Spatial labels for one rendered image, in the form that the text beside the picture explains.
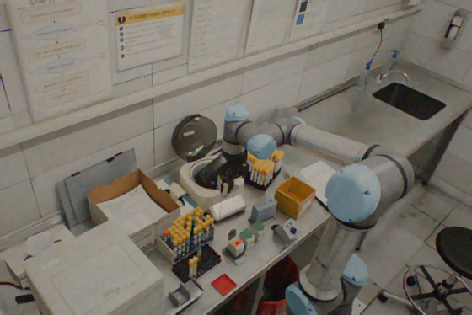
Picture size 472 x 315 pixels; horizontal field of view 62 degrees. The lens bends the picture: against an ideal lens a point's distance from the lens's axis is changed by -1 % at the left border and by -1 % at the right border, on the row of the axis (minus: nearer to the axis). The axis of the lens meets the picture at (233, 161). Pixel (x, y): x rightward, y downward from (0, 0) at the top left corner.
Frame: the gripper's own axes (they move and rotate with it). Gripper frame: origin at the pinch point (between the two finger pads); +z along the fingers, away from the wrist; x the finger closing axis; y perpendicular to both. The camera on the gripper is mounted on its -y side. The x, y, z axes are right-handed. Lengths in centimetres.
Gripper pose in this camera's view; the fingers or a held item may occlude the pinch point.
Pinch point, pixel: (222, 194)
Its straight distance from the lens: 142.1
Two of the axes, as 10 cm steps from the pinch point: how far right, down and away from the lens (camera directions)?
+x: -5.7, -5.6, 6.0
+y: 8.1, -2.9, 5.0
